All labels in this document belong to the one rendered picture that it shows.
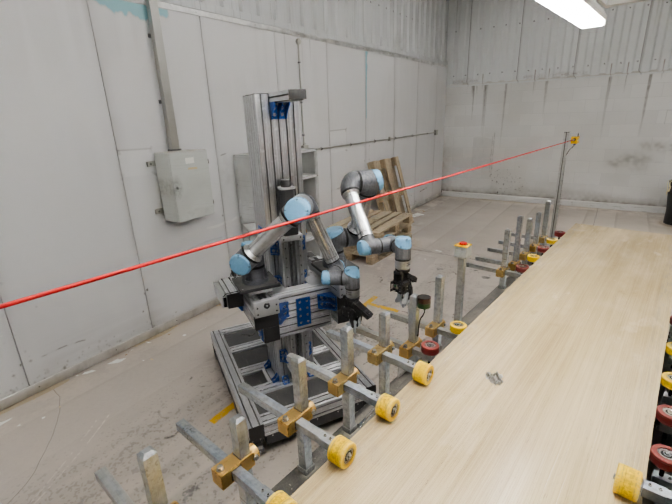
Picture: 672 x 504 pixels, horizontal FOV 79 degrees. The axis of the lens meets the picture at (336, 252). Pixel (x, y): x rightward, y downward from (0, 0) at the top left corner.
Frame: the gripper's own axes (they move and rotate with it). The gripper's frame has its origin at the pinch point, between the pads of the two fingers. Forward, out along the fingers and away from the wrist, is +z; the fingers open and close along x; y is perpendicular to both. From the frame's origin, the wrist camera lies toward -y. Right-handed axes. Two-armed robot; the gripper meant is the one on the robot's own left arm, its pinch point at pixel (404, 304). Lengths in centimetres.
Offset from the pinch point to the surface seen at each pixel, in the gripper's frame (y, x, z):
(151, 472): 134, 13, -10
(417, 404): 50, 37, 11
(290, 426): 90, 13, 6
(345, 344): 60, 12, -9
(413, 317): 9.6, 11.0, -0.1
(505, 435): 45, 66, 11
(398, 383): 20.1, 10.2, 30.3
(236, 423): 109, 13, -7
